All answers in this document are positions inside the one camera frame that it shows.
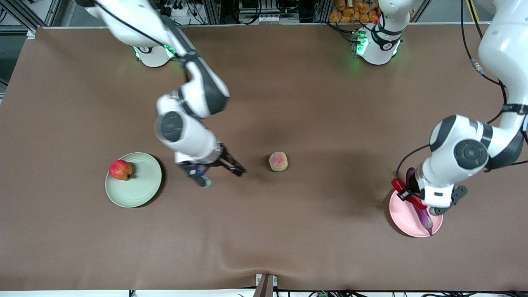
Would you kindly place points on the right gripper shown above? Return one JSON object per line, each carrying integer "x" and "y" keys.
{"x": 225, "y": 158}

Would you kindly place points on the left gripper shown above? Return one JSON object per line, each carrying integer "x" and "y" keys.
{"x": 412, "y": 185}

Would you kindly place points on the red chili pepper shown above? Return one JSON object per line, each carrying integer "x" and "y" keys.
{"x": 397, "y": 183}

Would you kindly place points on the long purple eggplant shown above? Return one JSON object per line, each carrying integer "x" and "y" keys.
{"x": 425, "y": 218}

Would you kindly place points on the pink yellow peach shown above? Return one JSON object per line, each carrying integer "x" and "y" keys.
{"x": 278, "y": 161}

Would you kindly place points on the red pomegranate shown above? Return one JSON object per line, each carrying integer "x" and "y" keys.
{"x": 119, "y": 169}

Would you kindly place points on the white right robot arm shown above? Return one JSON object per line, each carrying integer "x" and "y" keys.
{"x": 171, "y": 126}

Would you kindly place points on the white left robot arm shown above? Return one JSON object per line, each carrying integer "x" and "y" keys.
{"x": 470, "y": 153}

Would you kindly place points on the pink round plate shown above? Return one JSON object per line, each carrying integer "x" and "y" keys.
{"x": 402, "y": 218}

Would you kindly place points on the pale green round plate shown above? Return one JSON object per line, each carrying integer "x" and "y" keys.
{"x": 140, "y": 189}

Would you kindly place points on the white power strip black plugs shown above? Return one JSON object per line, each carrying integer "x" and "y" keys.
{"x": 177, "y": 8}

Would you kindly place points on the brown table cloth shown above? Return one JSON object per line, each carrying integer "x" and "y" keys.
{"x": 82, "y": 247}

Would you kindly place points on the orange snack packets pile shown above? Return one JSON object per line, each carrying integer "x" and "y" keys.
{"x": 350, "y": 14}

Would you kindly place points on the grey aluminium frame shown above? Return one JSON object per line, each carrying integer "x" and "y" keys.
{"x": 49, "y": 12}

